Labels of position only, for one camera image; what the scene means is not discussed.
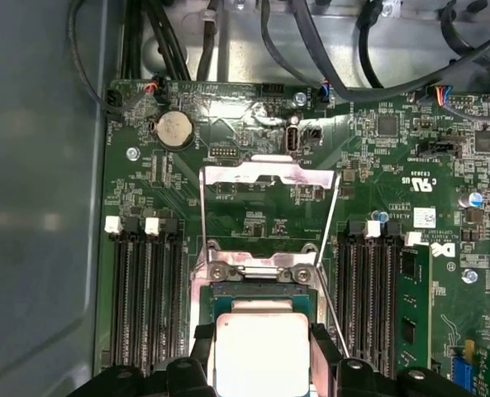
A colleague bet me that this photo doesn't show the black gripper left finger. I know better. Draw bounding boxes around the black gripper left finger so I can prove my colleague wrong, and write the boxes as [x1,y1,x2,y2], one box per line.
[64,322,216,397]

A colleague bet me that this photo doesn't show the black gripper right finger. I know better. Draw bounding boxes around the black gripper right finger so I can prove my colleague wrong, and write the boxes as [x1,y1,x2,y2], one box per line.
[309,322,473,397]

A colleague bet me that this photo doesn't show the thin metal locking lever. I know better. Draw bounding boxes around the thin metal locking lever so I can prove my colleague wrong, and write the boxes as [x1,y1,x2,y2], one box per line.
[313,264,351,359]

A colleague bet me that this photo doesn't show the silver CPU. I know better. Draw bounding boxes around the silver CPU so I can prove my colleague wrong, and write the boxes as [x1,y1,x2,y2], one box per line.
[210,294,314,397]

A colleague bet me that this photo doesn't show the metal socket cover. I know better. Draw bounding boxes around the metal socket cover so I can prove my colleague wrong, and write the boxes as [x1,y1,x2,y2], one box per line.
[197,160,341,286]

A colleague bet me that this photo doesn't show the black RAM slot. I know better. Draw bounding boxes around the black RAM slot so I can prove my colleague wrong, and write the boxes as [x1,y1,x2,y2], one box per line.
[370,219,402,377]
[161,217,188,365]
[103,215,126,375]
[122,217,145,373]
[143,215,166,373]
[354,218,383,375]
[335,219,359,365]

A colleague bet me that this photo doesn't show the green RAM stick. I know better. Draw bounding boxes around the green RAM stick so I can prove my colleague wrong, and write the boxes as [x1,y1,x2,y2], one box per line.
[397,243,434,380]

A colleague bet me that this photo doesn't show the blue expansion slot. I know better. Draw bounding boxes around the blue expansion slot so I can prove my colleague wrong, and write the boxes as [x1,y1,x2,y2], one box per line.
[454,339,477,388]

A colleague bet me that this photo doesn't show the large silver blue capacitor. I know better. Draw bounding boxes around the large silver blue capacitor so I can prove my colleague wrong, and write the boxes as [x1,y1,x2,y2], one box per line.
[461,189,483,210]

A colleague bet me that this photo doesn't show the green motherboard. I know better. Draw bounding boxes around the green motherboard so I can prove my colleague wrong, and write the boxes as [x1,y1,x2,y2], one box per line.
[102,78,490,397]

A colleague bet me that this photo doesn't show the silver coin battery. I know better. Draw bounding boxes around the silver coin battery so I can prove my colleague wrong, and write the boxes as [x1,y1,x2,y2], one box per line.
[151,108,194,151]

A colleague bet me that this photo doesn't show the internal USB port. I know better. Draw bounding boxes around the internal USB port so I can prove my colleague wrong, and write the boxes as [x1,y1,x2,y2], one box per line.
[284,123,302,155]

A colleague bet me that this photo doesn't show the blue red fan wire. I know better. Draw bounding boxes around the blue red fan wire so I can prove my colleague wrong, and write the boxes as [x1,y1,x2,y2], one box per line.
[316,80,335,104]

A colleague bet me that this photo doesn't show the red black fan wire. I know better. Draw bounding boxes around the red black fan wire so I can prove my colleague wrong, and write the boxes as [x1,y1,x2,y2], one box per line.
[143,74,167,104]

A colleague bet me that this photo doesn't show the coloured front panel wire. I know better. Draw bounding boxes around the coloured front panel wire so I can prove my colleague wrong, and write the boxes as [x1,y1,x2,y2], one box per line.
[432,84,490,123]

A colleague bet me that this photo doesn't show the black internal cable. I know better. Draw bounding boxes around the black internal cable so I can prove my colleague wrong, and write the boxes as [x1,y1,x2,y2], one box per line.
[65,0,126,123]
[195,0,221,83]
[358,0,386,90]
[259,0,312,86]
[122,0,193,83]
[292,0,490,104]
[438,0,490,63]

